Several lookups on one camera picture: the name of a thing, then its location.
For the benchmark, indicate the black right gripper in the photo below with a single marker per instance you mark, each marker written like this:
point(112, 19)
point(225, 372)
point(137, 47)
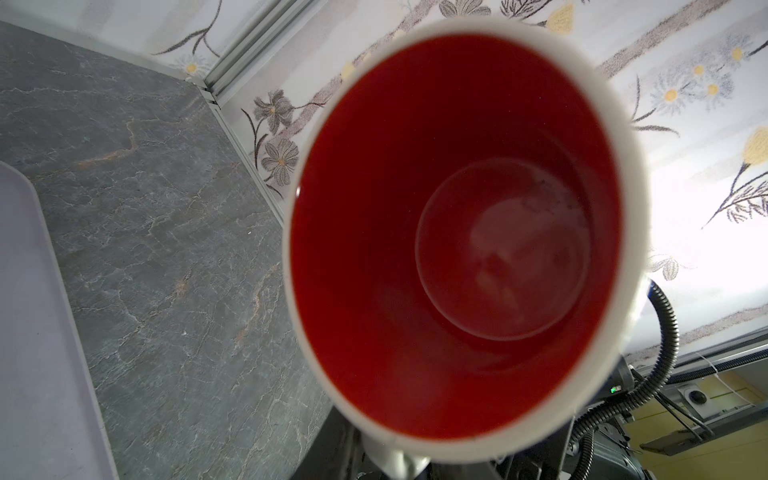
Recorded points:
point(543, 460)

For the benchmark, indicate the lavender plastic tray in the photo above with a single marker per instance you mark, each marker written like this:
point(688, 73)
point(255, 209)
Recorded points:
point(51, 423)

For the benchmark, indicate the cream white mug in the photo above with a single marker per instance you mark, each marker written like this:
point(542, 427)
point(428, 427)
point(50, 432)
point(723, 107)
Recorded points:
point(465, 244)

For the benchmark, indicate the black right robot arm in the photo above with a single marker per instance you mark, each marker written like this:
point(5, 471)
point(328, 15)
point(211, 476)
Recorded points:
point(604, 453)

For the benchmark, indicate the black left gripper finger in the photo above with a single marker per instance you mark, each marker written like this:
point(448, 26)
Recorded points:
point(336, 452)

